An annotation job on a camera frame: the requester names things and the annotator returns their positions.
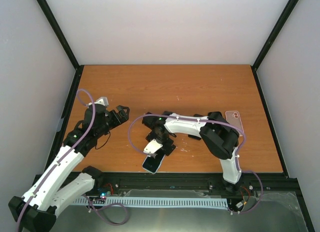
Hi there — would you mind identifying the black phone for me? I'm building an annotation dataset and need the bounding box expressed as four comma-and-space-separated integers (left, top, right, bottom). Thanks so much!
188, 135, 202, 141

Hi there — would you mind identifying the grey metal front plate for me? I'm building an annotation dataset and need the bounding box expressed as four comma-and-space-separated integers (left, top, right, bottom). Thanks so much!
52, 192, 308, 231

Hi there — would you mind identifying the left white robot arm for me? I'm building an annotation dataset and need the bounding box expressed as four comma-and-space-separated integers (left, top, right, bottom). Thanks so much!
8, 100, 130, 231

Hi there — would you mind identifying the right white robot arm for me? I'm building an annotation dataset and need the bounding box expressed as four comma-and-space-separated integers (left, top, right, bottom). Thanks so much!
142, 111, 242, 184

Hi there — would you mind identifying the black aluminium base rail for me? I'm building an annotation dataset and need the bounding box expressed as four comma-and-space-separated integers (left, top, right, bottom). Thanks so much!
87, 172, 302, 198

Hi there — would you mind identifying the light blue slotted cable duct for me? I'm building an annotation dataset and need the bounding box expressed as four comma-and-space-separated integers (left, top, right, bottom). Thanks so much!
72, 194, 230, 208

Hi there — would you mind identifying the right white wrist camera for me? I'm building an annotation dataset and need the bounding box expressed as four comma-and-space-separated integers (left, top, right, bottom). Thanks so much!
143, 139, 163, 157

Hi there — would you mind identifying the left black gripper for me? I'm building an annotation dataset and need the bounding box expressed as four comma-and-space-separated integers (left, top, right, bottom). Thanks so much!
95, 105, 129, 137

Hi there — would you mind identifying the purple cable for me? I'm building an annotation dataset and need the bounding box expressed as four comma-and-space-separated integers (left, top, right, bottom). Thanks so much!
127, 113, 264, 215
15, 89, 128, 232

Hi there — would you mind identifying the left black frame post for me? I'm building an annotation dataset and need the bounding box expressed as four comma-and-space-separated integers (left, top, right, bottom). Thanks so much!
31, 0, 85, 72

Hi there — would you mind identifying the pink phone case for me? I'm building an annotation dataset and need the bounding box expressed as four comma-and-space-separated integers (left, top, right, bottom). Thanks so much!
225, 110, 244, 137

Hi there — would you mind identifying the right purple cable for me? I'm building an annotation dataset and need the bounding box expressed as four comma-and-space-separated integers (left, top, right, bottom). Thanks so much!
127, 113, 264, 215

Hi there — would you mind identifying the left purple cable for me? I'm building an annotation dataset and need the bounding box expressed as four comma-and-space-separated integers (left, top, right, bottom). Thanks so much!
15, 89, 128, 232

